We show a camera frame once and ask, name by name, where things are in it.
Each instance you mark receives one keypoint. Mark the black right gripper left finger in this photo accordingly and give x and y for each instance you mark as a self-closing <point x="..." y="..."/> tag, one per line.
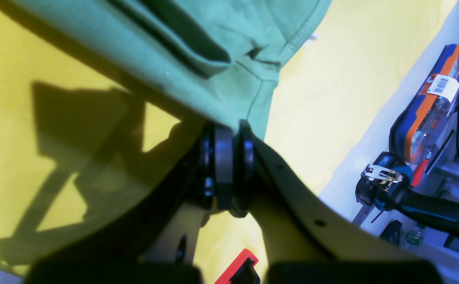
<point x="157" y="236"/>

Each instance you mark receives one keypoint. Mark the blue cordless drill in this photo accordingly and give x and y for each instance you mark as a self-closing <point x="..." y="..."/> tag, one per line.
<point x="385" y="185"/>

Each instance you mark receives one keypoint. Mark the blue orange tool case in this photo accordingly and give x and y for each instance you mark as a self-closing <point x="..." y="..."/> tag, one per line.
<point x="417" y="129"/>

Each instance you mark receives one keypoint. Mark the green T-shirt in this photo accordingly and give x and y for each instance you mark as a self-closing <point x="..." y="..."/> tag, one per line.
<point x="220" y="58"/>

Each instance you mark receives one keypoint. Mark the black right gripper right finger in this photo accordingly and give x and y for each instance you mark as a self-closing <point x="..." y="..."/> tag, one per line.
<point x="303" y="236"/>

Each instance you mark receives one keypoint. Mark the yellow tablecloth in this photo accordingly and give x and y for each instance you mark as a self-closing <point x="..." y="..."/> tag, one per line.
<point x="81" y="139"/>

